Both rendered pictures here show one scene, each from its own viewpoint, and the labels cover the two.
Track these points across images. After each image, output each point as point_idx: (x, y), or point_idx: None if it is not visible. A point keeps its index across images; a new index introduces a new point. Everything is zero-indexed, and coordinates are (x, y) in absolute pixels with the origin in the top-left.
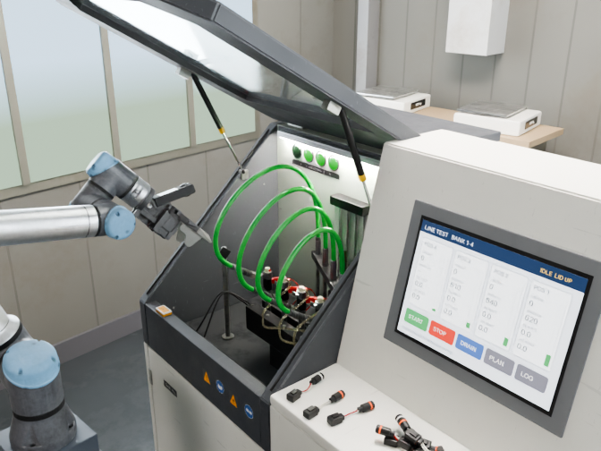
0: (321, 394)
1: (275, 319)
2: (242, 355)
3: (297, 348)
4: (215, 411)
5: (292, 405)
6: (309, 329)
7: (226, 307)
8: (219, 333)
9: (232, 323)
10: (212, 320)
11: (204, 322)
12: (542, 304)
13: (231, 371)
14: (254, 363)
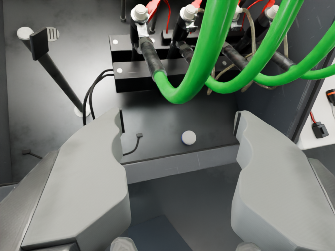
0: (318, 105)
1: (171, 64)
2: (129, 113)
3: (311, 96)
4: None
5: (325, 138)
6: (320, 67)
7: (75, 96)
8: (67, 114)
9: (54, 91)
10: (30, 109)
11: (28, 120)
12: None
13: (229, 161)
14: (150, 110)
